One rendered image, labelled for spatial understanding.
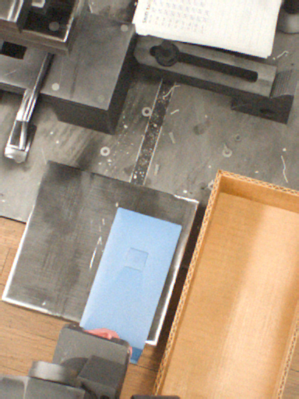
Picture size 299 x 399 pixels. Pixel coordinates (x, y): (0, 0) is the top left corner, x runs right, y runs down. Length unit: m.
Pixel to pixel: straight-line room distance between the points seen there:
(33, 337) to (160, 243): 0.17
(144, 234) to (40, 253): 0.11
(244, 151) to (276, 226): 0.09
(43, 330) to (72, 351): 0.14
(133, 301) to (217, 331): 0.09
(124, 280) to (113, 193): 0.10
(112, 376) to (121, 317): 0.15
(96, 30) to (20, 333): 0.33
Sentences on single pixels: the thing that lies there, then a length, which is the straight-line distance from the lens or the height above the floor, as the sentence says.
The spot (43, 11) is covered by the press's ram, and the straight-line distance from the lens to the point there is 0.90.
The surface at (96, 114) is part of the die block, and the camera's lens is 1.05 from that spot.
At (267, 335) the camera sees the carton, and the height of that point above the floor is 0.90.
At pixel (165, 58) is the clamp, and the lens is 1.05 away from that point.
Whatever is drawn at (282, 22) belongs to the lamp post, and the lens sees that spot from 1.15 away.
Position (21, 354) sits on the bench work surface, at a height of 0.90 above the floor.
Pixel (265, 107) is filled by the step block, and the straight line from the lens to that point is 1.08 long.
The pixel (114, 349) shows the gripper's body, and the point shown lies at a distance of 0.92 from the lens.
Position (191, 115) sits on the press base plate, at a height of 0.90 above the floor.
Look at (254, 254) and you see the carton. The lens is 1.07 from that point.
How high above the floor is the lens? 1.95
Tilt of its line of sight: 75 degrees down
